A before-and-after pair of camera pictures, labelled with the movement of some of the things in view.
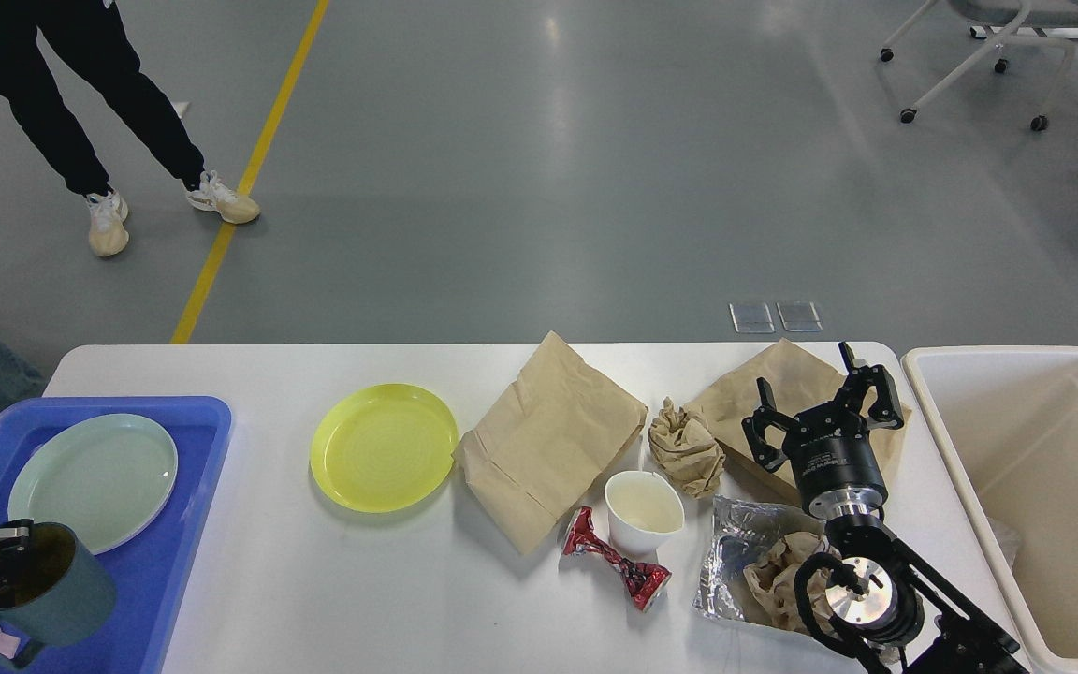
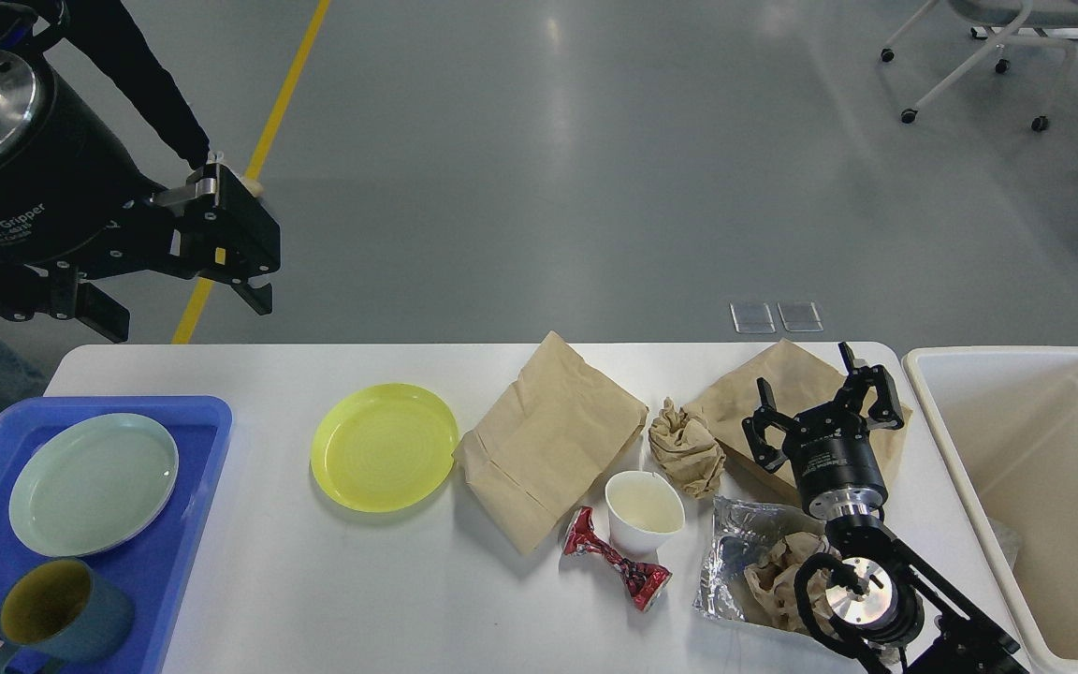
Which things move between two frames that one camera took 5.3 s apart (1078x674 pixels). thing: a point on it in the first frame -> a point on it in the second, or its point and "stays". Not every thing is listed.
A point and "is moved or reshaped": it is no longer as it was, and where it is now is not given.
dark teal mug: (59, 592) is moved or reshaped
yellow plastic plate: (384, 446) stays
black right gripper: (831, 448) stays
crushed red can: (645, 583) stays
